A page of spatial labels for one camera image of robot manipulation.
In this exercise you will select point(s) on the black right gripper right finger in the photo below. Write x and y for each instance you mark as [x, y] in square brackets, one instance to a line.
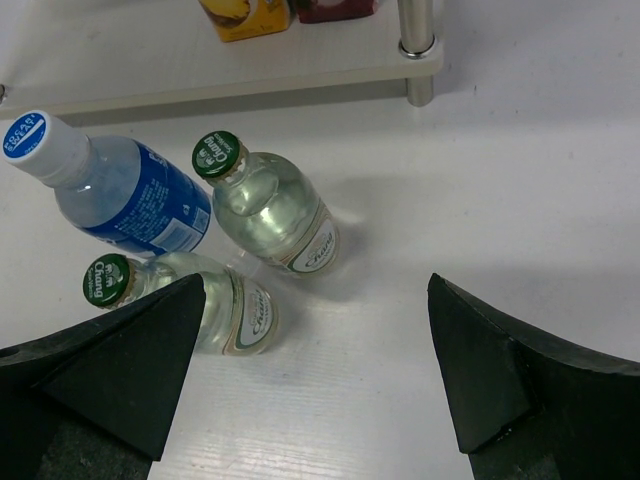
[526, 404]

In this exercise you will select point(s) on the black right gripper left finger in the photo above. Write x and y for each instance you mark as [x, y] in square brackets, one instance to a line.
[97, 400]

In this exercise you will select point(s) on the white two-tier shelf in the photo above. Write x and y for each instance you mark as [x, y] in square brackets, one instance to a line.
[69, 57]

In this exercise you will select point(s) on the near green cap soda bottle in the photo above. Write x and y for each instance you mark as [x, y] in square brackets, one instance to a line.
[239, 317]

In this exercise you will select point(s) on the green cap soda bottle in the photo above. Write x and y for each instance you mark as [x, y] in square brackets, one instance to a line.
[266, 205]
[239, 317]

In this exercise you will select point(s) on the far blue label water bottle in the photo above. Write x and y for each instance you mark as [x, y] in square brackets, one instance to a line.
[112, 188]

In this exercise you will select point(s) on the far green cap soda bottle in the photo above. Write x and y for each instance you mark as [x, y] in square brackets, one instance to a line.
[266, 205]

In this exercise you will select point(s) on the yellow pineapple juice carton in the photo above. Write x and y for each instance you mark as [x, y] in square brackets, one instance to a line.
[235, 20]

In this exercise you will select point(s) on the dark red berry juice carton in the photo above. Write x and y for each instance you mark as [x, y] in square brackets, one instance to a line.
[319, 11]

